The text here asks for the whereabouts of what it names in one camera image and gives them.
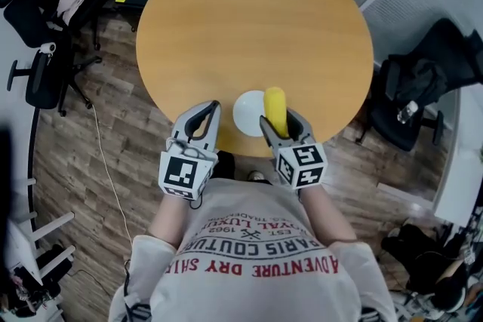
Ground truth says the person's right forearm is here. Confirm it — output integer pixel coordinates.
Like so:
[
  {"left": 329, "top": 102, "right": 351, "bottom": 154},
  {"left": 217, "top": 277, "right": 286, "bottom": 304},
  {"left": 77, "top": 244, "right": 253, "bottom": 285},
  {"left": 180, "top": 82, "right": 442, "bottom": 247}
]
[{"left": 299, "top": 184, "right": 358, "bottom": 244}]

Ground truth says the person's black trouser leg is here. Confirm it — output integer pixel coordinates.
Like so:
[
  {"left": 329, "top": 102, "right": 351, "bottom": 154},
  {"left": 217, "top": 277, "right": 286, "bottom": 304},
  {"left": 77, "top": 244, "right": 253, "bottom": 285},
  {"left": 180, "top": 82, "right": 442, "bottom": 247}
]
[{"left": 211, "top": 150, "right": 237, "bottom": 180}]

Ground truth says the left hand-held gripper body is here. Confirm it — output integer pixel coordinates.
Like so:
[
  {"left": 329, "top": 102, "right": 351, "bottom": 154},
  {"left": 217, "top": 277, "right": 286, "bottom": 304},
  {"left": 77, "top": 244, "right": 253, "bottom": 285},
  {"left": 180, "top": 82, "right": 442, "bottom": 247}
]
[{"left": 158, "top": 137, "right": 220, "bottom": 201}]

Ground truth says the black mesh office chair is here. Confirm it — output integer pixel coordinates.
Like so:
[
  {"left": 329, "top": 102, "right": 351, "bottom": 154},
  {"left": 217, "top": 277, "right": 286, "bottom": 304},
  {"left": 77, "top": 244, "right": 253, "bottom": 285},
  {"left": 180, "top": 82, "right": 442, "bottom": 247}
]
[{"left": 356, "top": 17, "right": 483, "bottom": 152}]

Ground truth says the black bag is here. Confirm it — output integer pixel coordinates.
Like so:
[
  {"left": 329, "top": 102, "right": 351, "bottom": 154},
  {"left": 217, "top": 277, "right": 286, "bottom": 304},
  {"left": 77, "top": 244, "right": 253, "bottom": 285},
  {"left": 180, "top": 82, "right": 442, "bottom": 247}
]
[{"left": 388, "top": 58, "right": 448, "bottom": 109}]

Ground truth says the white round plate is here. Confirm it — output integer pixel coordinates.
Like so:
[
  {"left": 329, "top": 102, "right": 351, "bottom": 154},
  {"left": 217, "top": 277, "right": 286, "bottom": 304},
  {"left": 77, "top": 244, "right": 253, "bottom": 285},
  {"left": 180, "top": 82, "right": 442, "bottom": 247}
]
[{"left": 232, "top": 90, "right": 272, "bottom": 137}]

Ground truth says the round wooden table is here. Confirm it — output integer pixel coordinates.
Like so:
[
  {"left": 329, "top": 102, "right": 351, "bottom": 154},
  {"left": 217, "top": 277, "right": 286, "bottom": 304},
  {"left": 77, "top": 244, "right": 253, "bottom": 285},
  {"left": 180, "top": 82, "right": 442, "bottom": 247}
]
[{"left": 135, "top": 0, "right": 375, "bottom": 158}]

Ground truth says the white desk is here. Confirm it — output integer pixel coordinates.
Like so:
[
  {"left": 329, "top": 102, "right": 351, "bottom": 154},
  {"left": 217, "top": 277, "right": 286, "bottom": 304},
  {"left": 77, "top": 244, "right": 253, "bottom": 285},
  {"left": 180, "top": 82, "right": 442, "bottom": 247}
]
[
  {"left": 7, "top": 210, "right": 76, "bottom": 287},
  {"left": 433, "top": 84, "right": 483, "bottom": 227}
]

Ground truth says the yellow banana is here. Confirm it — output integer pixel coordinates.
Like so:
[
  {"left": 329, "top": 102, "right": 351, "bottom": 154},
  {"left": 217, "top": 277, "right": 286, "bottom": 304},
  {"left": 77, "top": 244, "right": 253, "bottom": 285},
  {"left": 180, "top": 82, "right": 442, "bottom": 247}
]
[{"left": 263, "top": 87, "right": 291, "bottom": 139}]

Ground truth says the person's white printed t-shirt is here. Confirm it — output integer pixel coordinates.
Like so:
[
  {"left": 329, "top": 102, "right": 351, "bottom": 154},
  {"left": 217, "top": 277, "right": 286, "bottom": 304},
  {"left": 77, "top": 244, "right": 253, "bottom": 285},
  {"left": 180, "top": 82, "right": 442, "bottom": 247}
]
[{"left": 109, "top": 176, "right": 397, "bottom": 322}]

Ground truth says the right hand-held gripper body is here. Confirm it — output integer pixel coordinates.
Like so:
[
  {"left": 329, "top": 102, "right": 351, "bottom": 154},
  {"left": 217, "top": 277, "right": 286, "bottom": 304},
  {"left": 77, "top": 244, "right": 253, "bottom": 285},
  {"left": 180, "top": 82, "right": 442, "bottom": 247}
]
[{"left": 269, "top": 141, "right": 328, "bottom": 190}]

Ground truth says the white floor cable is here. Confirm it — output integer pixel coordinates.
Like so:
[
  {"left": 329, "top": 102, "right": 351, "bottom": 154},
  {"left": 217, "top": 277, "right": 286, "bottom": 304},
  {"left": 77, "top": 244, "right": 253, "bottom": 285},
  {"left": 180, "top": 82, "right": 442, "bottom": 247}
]
[{"left": 90, "top": 105, "right": 135, "bottom": 246}]

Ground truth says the clear plastic water bottle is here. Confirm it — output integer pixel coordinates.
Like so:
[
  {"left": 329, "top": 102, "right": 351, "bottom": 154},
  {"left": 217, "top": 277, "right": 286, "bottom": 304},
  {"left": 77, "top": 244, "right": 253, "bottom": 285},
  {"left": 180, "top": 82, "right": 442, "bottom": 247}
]
[{"left": 395, "top": 100, "right": 420, "bottom": 124}]

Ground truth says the person's left forearm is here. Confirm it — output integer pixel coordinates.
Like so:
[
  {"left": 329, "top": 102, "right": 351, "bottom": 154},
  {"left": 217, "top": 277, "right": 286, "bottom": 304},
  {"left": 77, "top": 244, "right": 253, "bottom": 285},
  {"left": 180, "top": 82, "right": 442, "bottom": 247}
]
[{"left": 149, "top": 194, "right": 197, "bottom": 250}]

